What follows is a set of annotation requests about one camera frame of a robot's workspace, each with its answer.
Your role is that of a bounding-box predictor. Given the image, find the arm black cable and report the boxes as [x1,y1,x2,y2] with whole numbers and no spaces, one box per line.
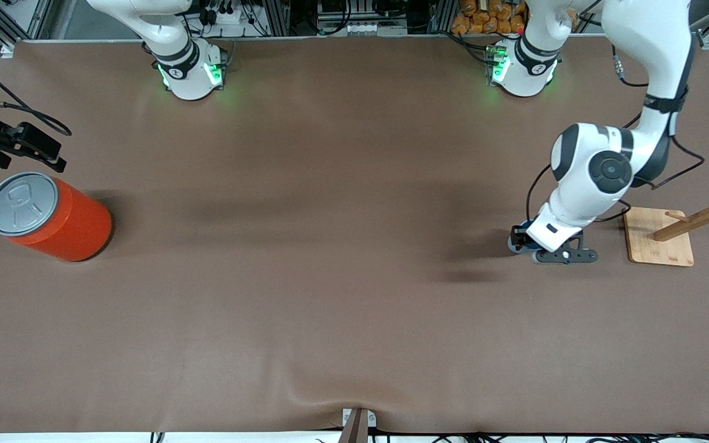
[526,55,706,247]
[0,52,73,137]

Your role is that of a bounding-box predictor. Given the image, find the white terminal block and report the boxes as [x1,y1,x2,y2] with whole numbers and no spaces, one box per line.
[347,22,408,36]

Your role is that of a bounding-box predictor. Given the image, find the white power strip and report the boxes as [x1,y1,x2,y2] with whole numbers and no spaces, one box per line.
[204,5,247,25]

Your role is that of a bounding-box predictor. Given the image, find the orange packaged snacks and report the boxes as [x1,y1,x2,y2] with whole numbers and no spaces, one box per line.
[451,0,527,36]

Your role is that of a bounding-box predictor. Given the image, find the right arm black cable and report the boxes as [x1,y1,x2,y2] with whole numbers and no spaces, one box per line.
[0,52,73,137]

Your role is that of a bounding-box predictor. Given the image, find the wooden cup rack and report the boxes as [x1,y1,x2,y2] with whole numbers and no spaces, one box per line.
[623,165,709,268]

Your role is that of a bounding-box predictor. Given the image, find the orange can with grey lid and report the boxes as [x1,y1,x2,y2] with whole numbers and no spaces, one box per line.
[0,172,113,263]

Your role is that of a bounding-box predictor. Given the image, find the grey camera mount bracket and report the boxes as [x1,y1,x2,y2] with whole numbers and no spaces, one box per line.
[337,407,377,443]

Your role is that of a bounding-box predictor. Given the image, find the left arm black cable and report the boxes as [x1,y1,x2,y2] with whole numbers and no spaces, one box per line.
[526,55,706,247]

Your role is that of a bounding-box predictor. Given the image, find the light blue cup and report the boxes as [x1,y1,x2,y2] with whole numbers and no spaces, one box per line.
[507,218,543,254]

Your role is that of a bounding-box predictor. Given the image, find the brown table mat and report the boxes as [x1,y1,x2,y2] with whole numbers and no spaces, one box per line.
[0,34,709,435]

